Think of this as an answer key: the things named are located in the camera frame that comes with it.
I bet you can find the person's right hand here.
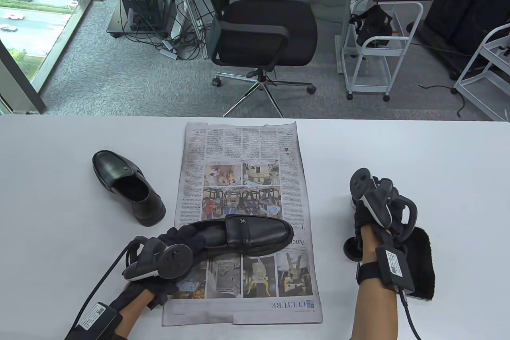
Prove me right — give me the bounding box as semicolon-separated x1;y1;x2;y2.
354;177;417;244

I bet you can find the person's left hand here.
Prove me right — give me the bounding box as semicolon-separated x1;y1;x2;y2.
122;228;208;309

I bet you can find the black shoe polish lid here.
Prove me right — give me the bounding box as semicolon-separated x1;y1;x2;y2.
343;236;364;263

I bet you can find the black leather shoe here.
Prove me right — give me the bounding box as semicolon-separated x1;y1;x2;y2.
175;214;294;261
92;151;166;227

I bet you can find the black fuzzy cloth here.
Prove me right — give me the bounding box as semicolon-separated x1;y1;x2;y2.
398;228;435;301

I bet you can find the printed newspaper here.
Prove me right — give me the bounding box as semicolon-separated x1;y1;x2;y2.
161;121;323;325

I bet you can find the person's right forearm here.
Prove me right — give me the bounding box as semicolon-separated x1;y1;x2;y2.
351;224;400;340

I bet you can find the person's left forearm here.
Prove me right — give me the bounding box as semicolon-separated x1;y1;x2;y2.
114;282;155;340

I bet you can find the white wheeled cart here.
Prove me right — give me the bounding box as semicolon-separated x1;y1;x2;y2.
342;0;424;102

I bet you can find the white shelf cart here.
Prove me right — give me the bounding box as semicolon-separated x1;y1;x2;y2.
453;23;510;122

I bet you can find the white power strip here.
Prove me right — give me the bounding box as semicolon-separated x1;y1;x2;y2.
159;39;179;59

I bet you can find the black bag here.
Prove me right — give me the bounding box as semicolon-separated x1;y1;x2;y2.
349;4;394;48

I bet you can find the black office chair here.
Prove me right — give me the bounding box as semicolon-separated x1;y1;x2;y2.
187;0;318;118

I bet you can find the black fabric screen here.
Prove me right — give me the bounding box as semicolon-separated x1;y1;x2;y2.
406;0;510;81

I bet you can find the glass window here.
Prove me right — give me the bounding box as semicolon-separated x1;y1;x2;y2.
0;0;105;114

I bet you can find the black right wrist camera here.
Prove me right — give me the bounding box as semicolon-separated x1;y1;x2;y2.
356;246;417;293

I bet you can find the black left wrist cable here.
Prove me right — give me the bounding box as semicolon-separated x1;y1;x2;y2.
64;236;150;340

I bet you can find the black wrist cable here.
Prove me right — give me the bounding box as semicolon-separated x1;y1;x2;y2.
64;236;150;340
398;290;423;340

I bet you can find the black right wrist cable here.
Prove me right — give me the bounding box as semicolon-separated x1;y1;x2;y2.
398;290;423;340

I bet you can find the black floor cable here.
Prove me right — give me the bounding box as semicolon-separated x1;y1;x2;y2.
419;84;467;118

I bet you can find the bundle of black cables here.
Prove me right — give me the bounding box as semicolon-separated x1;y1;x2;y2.
120;0;218;61

